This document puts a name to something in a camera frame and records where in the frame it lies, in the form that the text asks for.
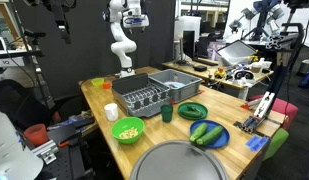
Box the open clear storage box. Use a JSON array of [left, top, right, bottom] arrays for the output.
[[217, 40, 256, 67]]

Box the green chair seat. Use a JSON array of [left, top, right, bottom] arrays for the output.
[[264, 128, 289, 160]]

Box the white plastic cup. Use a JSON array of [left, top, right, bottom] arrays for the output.
[[104, 103, 118, 121]]

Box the blue plate in bin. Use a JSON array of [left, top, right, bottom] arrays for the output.
[[164, 81, 185, 89]]

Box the yellow-green small bowl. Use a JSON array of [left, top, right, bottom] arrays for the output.
[[91, 78, 104, 87]]

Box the black computer monitor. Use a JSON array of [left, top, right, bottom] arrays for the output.
[[183, 31, 195, 59]]

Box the cucumber on green plate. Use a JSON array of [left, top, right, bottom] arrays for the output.
[[180, 106, 203, 118]]

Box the camera on tripod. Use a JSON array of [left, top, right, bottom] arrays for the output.
[[8, 0, 53, 109]]

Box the small orange cup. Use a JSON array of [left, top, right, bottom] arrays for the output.
[[103, 82, 111, 89]]

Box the white rounded object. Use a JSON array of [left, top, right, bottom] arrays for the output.
[[0, 111, 43, 180]]

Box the grey dish drying rack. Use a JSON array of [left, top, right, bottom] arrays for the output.
[[112, 73, 171, 117]]

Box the green plate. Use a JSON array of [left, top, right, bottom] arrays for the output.
[[178, 102, 208, 120]]

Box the right cucumber on blue plate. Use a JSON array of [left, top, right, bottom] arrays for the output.
[[196, 126, 224, 145]]

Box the aluminium clamp mount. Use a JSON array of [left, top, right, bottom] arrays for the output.
[[234, 92, 276, 134]]

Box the red-orange plastic cup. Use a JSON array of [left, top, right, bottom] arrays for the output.
[[24, 124, 49, 147]]

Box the cucumber on blue plate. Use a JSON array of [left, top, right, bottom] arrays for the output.
[[196, 126, 224, 145], [190, 123, 208, 142]]

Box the blue plastic piece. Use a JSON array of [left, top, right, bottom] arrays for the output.
[[246, 136, 269, 152]]

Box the green bowl with food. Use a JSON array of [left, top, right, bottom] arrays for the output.
[[111, 117, 145, 144]]

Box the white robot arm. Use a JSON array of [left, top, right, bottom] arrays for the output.
[[102, 0, 149, 77]]

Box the left cucumber on blue plate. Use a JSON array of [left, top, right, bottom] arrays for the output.
[[190, 123, 208, 142]]

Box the large grey round lid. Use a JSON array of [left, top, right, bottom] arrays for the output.
[[129, 141, 229, 180]]

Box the dark green plastic cup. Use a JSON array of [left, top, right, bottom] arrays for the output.
[[160, 105, 173, 123]]

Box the wooden side desk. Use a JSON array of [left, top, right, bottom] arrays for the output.
[[162, 58, 273, 100]]

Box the pink chair seat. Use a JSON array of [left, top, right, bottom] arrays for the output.
[[245, 95, 298, 130]]

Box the grey plastic bin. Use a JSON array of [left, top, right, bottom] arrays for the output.
[[149, 69, 202, 103]]

